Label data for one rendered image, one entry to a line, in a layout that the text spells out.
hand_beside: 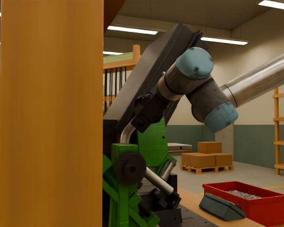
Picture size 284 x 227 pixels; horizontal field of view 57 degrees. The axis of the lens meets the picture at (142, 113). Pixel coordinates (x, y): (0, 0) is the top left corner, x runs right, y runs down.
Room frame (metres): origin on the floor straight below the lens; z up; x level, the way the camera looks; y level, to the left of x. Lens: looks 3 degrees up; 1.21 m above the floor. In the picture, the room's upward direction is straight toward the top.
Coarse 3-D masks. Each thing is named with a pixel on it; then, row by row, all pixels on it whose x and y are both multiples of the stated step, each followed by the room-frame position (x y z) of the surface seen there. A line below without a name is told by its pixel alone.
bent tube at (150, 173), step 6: (126, 126) 0.85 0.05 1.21; (132, 126) 0.84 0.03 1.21; (126, 132) 0.83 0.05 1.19; (132, 132) 0.85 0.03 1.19; (120, 138) 0.83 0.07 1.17; (126, 138) 0.83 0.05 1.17; (150, 174) 0.82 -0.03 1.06; (150, 180) 0.82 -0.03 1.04; (156, 180) 0.82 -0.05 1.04; (162, 180) 0.83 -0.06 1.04; (156, 186) 0.83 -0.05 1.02; (162, 186) 0.83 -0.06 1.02; (168, 186) 0.83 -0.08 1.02; (168, 192) 0.83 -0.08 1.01
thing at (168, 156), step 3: (168, 156) 0.95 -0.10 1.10; (171, 156) 0.96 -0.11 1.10; (165, 159) 0.95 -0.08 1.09; (174, 159) 0.96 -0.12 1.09; (162, 162) 0.94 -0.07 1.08; (165, 162) 0.94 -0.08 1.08; (162, 165) 0.94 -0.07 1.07; (159, 168) 0.93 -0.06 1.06; (156, 171) 0.93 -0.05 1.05; (159, 171) 0.93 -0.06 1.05; (156, 174) 0.92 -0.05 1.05
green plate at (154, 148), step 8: (160, 120) 0.99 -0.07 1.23; (152, 128) 0.96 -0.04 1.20; (160, 128) 0.98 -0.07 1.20; (144, 136) 0.95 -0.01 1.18; (152, 136) 0.96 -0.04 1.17; (160, 136) 0.97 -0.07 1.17; (136, 144) 0.99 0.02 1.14; (144, 144) 0.94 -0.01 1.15; (152, 144) 0.95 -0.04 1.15; (160, 144) 0.96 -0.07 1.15; (144, 152) 0.93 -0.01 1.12; (152, 152) 0.94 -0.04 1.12; (160, 152) 0.95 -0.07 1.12; (168, 152) 0.96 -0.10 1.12; (152, 160) 0.93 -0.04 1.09; (160, 160) 0.94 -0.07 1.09
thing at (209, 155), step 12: (204, 144) 7.35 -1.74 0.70; (216, 144) 7.44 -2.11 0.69; (192, 156) 6.89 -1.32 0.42; (204, 156) 6.76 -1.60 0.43; (216, 156) 6.95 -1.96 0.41; (228, 156) 7.12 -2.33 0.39; (180, 168) 7.36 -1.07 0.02; (192, 168) 6.86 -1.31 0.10; (204, 168) 6.74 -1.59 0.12; (216, 168) 6.92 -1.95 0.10
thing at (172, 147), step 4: (168, 144) 1.20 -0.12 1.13; (172, 144) 1.20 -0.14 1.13; (176, 144) 1.20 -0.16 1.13; (180, 144) 1.20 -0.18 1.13; (184, 144) 1.20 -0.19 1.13; (168, 148) 1.10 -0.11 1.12; (172, 148) 1.11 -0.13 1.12; (176, 148) 1.11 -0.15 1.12; (180, 148) 1.12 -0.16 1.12; (184, 148) 1.13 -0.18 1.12; (188, 148) 1.13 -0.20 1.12; (172, 152) 1.11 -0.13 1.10; (176, 152) 1.12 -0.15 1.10; (180, 152) 1.12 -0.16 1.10
